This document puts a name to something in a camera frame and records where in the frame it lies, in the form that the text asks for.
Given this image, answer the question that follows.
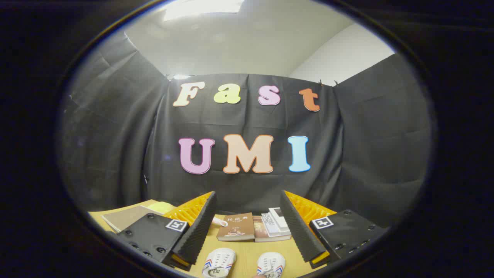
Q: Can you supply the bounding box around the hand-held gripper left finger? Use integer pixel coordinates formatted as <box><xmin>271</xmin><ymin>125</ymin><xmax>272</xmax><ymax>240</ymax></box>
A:
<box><xmin>115</xmin><ymin>191</ymin><xmax>218</xmax><ymax>271</ymax></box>

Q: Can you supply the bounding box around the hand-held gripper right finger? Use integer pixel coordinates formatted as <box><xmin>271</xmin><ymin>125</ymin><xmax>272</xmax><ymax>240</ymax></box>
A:
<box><xmin>280</xmin><ymin>190</ymin><xmax>389</xmax><ymax>270</ymax></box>

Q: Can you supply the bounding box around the white sneaker shoe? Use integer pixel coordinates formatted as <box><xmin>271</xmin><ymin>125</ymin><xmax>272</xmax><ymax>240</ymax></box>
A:
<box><xmin>202</xmin><ymin>247</ymin><xmax>236</xmax><ymax>278</ymax></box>
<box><xmin>256</xmin><ymin>252</ymin><xmax>286</xmax><ymax>278</ymax></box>

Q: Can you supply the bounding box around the beige fabric storage box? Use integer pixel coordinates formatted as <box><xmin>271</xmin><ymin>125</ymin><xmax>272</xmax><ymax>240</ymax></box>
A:
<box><xmin>102</xmin><ymin>205</ymin><xmax>164</xmax><ymax>233</ymax></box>

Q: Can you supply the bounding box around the white patterned book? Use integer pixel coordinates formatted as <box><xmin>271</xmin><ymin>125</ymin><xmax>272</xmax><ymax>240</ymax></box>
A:
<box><xmin>261</xmin><ymin>212</ymin><xmax>290</xmax><ymax>237</ymax></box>

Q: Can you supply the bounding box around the brown cover book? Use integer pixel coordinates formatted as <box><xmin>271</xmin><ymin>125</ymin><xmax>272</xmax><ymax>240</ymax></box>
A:
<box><xmin>216</xmin><ymin>212</ymin><xmax>255</xmax><ymax>242</ymax></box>

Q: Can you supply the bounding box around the dark brown book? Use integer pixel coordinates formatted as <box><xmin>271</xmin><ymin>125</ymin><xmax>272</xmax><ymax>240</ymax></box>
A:
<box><xmin>253</xmin><ymin>216</ymin><xmax>292</xmax><ymax>243</ymax></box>

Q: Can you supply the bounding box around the yellow plush toy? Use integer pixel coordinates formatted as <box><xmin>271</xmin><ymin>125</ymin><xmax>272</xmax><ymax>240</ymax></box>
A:
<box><xmin>148</xmin><ymin>201</ymin><xmax>175</xmax><ymax>215</ymax></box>

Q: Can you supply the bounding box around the black backdrop cloth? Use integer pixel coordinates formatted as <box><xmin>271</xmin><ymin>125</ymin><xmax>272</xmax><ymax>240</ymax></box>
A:
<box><xmin>58</xmin><ymin>33</ymin><xmax>433</xmax><ymax>228</ymax></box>

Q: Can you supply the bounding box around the ceiling light panel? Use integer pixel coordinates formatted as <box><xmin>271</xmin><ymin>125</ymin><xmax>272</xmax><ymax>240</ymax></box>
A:
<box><xmin>162</xmin><ymin>0</ymin><xmax>244</xmax><ymax>21</ymax></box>

